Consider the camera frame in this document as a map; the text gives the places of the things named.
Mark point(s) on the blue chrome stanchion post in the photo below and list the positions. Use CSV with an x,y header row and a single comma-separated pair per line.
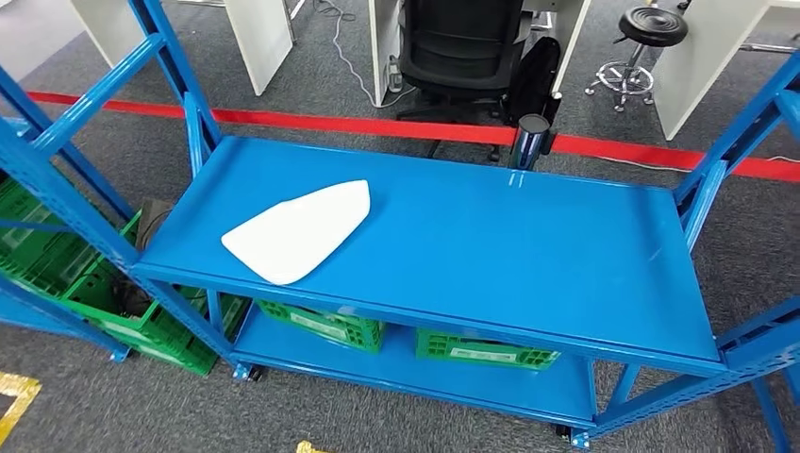
x,y
530,140

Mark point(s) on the black round stool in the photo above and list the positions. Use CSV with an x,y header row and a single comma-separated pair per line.
x,y
653,25

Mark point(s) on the white curved plastic panel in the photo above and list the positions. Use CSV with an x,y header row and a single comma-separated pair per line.
x,y
294,234

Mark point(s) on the white power strip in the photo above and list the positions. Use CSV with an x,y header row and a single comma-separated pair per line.
x,y
395,75

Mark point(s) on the black office chair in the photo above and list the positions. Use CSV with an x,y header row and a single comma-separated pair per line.
x,y
462,44

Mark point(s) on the red barrier belt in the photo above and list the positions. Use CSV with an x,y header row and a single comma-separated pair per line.
x,y
312,122
625,153

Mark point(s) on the black backpack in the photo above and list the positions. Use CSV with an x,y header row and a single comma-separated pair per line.
x,y
534,75

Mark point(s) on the white desk panel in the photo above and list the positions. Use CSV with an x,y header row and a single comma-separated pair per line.
x,y
109,28
262,40
694,69
381,44
572,31

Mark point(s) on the dark grey floor box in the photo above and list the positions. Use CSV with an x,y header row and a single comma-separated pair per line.
x,y
153,219

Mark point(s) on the green plastic crate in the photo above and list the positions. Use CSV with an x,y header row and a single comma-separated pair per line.
x,y
94,294
350,331
181,356
437,344
37,256

